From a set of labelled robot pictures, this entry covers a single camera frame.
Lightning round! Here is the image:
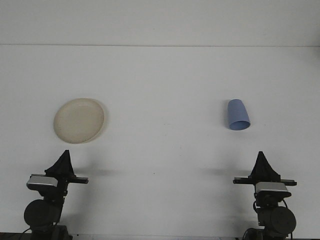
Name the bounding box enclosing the pale blue cup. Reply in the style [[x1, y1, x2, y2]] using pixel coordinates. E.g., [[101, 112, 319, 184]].
[[226, 98, 252, 132]]

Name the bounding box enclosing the pale round plate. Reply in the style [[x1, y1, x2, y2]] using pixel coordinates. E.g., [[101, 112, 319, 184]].
[[52, 97, 110, 145]]

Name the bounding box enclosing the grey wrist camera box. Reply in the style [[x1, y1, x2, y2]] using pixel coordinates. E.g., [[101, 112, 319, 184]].
[[254, 181, 292, 199], [26, 174, 59, 192]]

